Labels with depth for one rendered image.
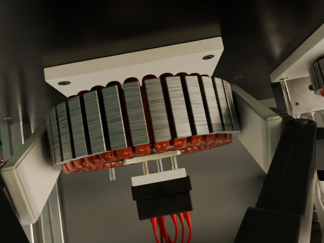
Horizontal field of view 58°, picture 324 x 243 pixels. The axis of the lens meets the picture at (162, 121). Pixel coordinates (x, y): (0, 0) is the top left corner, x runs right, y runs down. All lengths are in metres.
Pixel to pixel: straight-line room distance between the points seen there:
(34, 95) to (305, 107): 0.36
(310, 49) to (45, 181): 0.26
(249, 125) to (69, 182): 0.46
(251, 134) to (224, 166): 0.41
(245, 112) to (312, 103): 0.33
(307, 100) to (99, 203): 0.39
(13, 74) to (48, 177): 0.13
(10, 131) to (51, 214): 0.16
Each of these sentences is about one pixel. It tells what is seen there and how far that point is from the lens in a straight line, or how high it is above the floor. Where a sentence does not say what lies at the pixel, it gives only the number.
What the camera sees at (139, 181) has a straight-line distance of 0.33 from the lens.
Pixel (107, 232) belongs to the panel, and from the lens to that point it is 0.58.
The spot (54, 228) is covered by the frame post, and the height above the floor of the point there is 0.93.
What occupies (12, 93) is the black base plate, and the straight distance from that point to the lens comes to 0.32.
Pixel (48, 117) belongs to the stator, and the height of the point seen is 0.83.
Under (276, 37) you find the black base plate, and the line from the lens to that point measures 0.30.
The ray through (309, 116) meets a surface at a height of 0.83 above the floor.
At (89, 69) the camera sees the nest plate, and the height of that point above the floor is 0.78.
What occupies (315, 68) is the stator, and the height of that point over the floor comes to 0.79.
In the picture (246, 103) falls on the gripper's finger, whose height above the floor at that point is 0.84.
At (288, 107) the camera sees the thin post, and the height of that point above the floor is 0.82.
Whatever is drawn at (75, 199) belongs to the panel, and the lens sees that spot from 0.58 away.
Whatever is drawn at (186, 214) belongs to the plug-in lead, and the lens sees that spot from 0.43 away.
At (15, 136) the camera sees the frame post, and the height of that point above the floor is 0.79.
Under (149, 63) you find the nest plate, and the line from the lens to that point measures 0.25.
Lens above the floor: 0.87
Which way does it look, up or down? 10 degrees down
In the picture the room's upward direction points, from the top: 170 degrees clockwise
